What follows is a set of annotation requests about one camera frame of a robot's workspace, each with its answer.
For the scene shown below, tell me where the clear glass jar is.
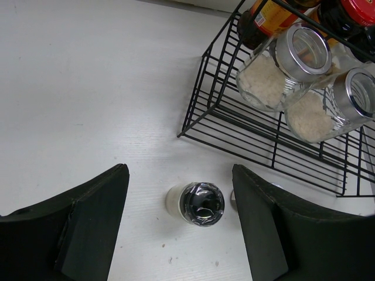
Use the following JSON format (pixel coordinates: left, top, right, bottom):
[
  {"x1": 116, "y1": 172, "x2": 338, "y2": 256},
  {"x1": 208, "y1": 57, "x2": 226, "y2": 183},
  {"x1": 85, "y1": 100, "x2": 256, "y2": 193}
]
[
  {"x1": 284, "y1": 67, "x2": 374, "y2": 143},
  {"x1": 236, "y1": 22, "x2": 332, "y2": 112}
]

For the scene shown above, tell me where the white lid spice jar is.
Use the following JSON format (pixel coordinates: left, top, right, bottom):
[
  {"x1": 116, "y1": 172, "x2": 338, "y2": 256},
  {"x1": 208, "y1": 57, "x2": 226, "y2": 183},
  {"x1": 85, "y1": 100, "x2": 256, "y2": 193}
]
[{"x1": 230, "y1": 191, "x2": 236, "y2": 204}]

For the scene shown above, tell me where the black cap spice grinder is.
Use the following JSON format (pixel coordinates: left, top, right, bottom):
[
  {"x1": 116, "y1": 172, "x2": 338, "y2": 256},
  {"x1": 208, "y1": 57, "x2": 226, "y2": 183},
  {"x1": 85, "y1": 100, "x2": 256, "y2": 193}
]
[
  {"x1": 165, "y1": 182, "x2": 225, "y2": 227},
  {"x1": 347, "y1": 26, "x2": 374, "y2": 63}
]

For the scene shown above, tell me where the black wire rack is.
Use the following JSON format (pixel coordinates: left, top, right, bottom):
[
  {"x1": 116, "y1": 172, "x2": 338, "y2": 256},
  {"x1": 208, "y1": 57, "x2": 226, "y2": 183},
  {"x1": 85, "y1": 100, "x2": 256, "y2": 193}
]
[{"x1": 180, "y1": 1, "x2": 374, "y2": 198}]

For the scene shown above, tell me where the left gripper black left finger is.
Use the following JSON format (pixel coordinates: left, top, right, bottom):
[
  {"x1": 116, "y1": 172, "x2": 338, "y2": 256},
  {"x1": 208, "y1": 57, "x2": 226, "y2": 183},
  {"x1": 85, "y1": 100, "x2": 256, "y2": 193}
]
[{"x1": 1, "y1": 164, "x2": 129, "y2": 280}]

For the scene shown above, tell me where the clear glass jar front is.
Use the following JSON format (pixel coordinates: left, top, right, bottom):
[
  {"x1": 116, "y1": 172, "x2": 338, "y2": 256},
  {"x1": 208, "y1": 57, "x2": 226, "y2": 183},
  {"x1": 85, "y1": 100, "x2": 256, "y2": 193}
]
[{"x1": 284, "y1": 67, "x2": 374, "y2": 143}]

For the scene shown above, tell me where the red lid sauce jar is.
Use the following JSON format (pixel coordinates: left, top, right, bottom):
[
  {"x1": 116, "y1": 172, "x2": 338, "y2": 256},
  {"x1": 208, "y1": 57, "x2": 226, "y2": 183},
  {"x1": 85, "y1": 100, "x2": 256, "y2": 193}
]
[
  {"x1": 237, "y1": 1, "x2": 298, "y2": 50},
  {"x1": 308, "y1": 0, "x2": 374, "y2": 39}
]

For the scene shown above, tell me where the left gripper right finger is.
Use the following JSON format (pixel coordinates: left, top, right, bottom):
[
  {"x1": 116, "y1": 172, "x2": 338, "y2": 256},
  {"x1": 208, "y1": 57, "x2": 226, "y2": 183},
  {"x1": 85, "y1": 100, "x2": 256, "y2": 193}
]
[{"x1": 232, "y1": 165, "x2": 374, "y2": 280}]

